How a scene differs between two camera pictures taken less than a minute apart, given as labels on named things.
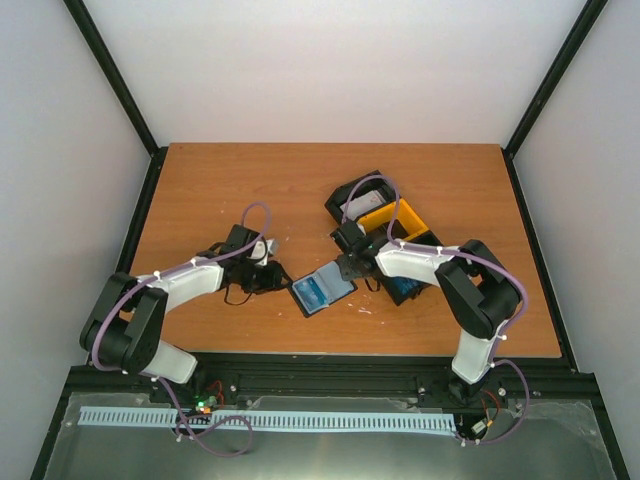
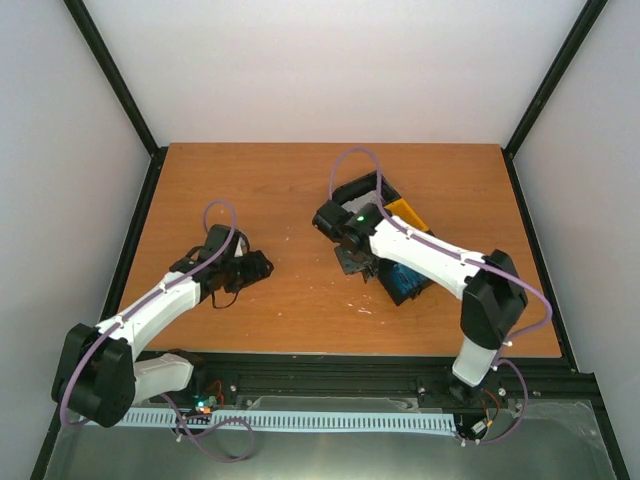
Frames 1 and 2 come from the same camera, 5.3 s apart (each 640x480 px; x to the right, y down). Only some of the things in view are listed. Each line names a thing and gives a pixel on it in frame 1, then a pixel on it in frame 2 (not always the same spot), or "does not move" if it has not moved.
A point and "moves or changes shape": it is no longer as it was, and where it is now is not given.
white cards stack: [355, 207] does not move
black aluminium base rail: [338, 380] does not move
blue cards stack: [405, 285] does not move
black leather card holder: [321, 288] moves or changes shape
